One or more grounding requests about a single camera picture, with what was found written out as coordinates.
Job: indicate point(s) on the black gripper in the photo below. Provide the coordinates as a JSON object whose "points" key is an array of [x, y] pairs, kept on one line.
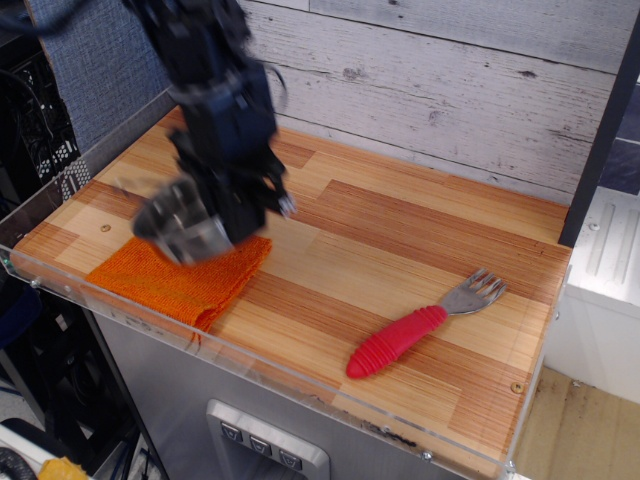
{"points": [[226, 148]]}

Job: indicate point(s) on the stainless steel saucepan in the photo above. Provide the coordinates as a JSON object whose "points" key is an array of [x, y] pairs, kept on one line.
{"points": [[177, 223]]}

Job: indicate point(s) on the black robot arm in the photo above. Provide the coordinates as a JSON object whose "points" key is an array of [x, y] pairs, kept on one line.
{"points": [[196, 41]]}

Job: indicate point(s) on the orange knitted cloth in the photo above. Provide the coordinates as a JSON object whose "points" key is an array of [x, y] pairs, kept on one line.
{"points": [[194, 295]]}

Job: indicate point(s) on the clear acrylic table guard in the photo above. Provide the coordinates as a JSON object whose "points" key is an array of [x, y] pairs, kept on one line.
{"points": [[373, 239]]}

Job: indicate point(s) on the silver dispenser button panel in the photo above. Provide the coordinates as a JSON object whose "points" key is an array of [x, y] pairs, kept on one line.
{"points": [[250, 448]]}

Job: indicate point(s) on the yellow object bottom left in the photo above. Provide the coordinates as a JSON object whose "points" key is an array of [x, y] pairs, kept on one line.
{"points": [[61, 469]]}

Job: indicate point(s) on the white side cabinet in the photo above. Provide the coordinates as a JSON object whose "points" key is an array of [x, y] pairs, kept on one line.
{"points": [[594, 337]]}

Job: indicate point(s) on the red handled metal fork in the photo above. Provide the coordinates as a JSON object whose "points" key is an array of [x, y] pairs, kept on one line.
{"points": [[384, 347]]}

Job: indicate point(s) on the dark right shelf post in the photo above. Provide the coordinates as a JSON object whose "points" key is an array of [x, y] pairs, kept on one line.
{"points": [[613, 114]]}

